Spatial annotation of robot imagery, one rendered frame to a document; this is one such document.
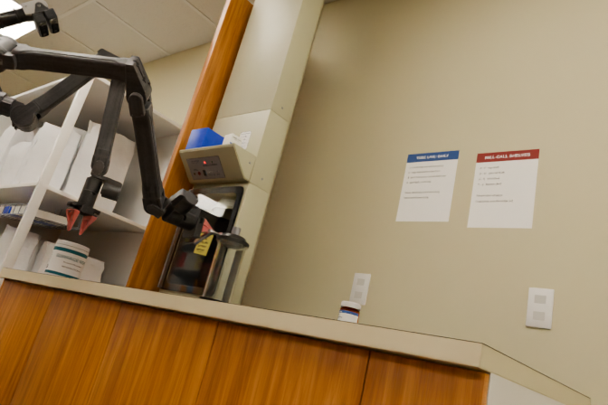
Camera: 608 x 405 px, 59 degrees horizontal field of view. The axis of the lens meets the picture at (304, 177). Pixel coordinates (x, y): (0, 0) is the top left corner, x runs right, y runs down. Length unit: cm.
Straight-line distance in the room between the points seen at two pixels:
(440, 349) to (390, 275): 99
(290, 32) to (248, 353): 135
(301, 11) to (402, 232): 98
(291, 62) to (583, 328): 136
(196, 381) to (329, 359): 39
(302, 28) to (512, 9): 81
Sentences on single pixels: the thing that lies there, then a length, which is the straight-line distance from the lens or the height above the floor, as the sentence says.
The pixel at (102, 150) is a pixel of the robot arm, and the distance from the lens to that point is 210.
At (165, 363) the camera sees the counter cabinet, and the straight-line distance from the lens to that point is 153.
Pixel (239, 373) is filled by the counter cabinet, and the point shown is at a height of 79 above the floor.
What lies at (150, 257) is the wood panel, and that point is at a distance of 214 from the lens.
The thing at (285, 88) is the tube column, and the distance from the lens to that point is 213.
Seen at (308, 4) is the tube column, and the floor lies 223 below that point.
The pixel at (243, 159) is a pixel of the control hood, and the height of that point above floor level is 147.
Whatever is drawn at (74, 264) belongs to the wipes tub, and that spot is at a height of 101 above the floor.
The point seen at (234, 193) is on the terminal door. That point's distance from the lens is 195.
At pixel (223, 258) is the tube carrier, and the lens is 171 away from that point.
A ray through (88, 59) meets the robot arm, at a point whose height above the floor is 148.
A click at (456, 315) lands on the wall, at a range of 182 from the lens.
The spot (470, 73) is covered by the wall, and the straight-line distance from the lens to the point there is 220.
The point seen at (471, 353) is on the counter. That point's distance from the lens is 98.
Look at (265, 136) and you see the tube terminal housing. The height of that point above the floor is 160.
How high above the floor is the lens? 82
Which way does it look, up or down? 20 degrees up
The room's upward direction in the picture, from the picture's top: 14 degrees clockwise
